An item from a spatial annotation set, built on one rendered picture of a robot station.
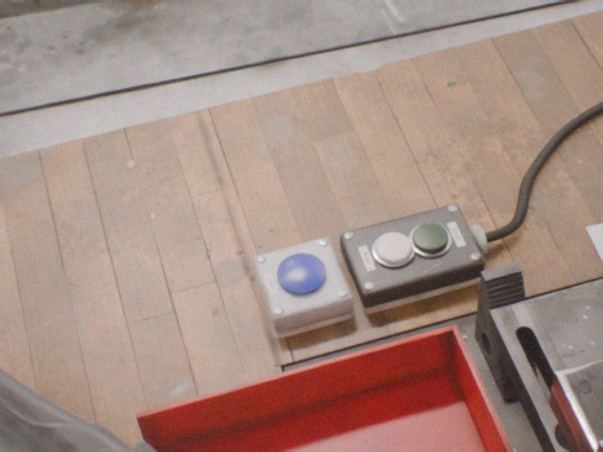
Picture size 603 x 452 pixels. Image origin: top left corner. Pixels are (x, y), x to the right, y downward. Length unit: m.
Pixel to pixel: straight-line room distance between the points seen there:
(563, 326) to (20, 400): 0.57
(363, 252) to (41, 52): 1.67
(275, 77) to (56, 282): 1.45
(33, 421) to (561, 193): 0.66
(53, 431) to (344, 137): 0.65
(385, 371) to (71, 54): 1.73
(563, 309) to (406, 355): 0.15
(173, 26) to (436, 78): 1.47
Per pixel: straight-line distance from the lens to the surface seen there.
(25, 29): 2.66
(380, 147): 1.11
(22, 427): 0.52
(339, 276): 0.99
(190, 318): 1.01
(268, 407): 0.93
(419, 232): 1.00
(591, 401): 0.69
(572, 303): 1.02
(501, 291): 0.92
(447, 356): 0.95
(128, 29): 2.60
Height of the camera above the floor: 1.73
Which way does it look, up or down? 53 degrees down
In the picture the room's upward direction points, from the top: 5 degrees counter-clockwise
